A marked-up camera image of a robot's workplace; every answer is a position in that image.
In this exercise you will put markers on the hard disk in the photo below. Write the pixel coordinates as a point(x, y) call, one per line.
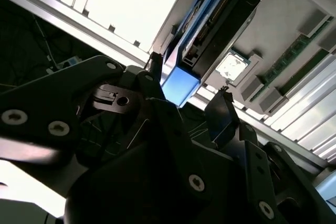
point(181, 87)

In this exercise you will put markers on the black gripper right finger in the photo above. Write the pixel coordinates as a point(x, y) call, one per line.
point(223, 119)

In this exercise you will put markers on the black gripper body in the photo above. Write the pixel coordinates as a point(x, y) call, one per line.
point(131, 195)

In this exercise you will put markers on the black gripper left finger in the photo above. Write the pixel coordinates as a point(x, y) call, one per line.
point(52, 103)

